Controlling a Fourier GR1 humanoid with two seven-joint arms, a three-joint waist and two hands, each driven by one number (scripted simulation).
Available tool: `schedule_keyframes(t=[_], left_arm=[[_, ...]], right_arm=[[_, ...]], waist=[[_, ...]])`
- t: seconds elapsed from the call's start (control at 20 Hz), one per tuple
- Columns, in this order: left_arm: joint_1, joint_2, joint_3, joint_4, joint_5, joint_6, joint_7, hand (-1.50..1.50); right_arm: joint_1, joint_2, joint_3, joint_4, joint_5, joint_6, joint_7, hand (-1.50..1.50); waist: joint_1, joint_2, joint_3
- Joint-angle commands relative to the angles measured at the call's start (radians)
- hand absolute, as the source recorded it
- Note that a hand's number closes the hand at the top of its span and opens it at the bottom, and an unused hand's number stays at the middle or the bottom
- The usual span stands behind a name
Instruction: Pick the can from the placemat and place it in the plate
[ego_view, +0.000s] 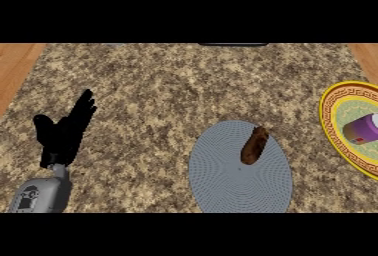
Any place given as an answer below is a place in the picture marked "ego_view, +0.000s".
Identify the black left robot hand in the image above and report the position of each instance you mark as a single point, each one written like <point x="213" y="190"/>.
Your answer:
<point x="64" y="135"/>

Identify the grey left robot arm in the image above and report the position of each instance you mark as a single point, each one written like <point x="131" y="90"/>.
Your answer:
<point x="44" y="193"/>

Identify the grey round placemat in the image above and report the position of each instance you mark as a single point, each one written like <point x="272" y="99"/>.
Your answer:
<point x="237" y="180"/>

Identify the yellow patterned plate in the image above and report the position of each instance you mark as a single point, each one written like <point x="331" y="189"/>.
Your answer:
<point x="345" y="133"/>

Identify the purple can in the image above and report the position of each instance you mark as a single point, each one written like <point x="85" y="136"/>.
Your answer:
<point x="363" y="130"/>

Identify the brown sweet potato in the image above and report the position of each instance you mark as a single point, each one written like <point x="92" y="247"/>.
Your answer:
<point x="255" y="146"/>

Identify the dark appliance edge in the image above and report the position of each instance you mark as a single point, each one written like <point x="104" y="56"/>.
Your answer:
<point x="234" y="44"/>

